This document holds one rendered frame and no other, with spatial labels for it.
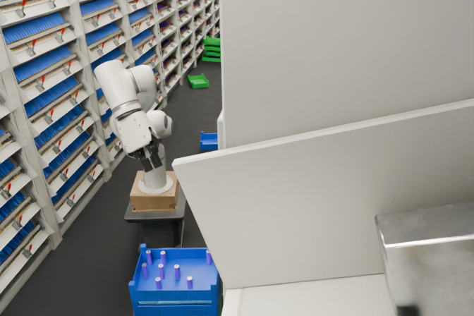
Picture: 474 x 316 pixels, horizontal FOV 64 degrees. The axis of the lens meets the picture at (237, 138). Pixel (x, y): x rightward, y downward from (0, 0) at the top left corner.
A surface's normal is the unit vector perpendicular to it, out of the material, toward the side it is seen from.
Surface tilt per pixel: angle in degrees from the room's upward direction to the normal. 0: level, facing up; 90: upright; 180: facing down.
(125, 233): 0
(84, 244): 0
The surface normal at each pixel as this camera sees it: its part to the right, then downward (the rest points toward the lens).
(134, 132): -0.44, 0.22
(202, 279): 0.00, -0.88
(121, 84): 0.44, -0.16
